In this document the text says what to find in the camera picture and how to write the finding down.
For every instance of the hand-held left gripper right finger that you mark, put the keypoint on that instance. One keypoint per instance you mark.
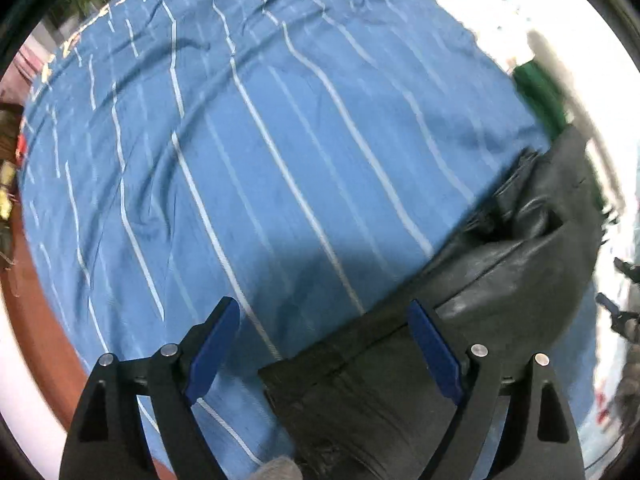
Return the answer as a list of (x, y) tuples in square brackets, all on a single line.
[(434, 347)]

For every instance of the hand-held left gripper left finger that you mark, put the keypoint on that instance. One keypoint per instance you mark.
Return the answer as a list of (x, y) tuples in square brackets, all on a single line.
[(215, 345)]

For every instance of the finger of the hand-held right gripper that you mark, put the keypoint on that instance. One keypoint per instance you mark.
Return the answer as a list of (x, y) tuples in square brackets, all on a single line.
[(629, 267), (619, 314)]

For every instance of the black jacket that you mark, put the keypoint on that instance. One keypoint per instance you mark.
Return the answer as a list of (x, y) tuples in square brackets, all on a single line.
[(480, 280)]

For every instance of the green cloth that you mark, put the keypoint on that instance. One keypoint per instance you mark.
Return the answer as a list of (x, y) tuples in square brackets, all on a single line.
[(542, 95)]

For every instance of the blue striped bed sheet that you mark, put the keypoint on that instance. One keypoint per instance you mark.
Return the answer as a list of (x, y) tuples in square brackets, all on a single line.
[(260, 150)]

